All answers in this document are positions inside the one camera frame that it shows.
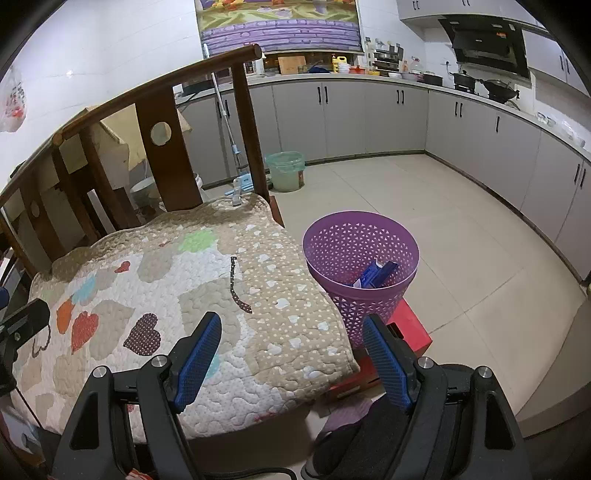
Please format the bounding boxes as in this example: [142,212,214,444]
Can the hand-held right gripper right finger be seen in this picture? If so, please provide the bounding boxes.
[361,314,533,480]

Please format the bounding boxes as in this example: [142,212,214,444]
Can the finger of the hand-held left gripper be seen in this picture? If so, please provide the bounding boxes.
[0,299,51,398]

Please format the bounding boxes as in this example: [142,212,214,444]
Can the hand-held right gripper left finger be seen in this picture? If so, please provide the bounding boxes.
[50,311,223,480]

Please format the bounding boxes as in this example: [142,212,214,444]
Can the blue and silver carton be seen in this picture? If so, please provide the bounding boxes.
[355,260,399,289]

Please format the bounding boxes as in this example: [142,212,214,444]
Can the purple plastic basket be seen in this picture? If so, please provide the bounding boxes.
[302,213,421,349]

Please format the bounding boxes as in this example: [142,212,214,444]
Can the red cardboard box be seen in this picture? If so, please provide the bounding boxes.
[323,298,433,402]

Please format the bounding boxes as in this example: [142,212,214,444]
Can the purple cloth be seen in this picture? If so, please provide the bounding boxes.
[321,399,384,437]

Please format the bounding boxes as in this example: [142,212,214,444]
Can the quilted heart patchwork blanket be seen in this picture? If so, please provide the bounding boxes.
[11,193,361,439]

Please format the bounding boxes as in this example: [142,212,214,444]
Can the dark cloth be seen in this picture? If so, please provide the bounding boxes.
[302,397,416,480]

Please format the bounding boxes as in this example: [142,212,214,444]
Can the white plastic bucket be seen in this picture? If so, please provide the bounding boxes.
[130,178,162,210]

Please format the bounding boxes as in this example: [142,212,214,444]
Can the brown wooden chair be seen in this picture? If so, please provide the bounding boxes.
[55,45,287,232]

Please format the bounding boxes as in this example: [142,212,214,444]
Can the green plastic bucket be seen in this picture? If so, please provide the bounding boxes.
[265,151,305,192]

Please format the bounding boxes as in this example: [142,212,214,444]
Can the white red plastic bag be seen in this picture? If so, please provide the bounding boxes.
[0,65,27,134]

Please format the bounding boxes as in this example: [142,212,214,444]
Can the mop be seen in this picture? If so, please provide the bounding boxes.
[210,71,254,206]

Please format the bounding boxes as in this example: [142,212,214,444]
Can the grey kitchen cabinets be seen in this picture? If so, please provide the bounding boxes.
[175,76,591,278]

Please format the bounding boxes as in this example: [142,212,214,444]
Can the black wok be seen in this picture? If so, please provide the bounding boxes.
[480,78,520,102]

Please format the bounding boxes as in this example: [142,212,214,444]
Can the dish rack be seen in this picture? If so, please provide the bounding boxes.
[372,44,404,72]

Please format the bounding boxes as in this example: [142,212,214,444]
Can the wooden cutting board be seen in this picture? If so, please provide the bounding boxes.
[278,55,308,75]

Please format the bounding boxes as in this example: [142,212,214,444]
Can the black range hood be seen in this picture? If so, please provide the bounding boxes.
[438,15,532,79]

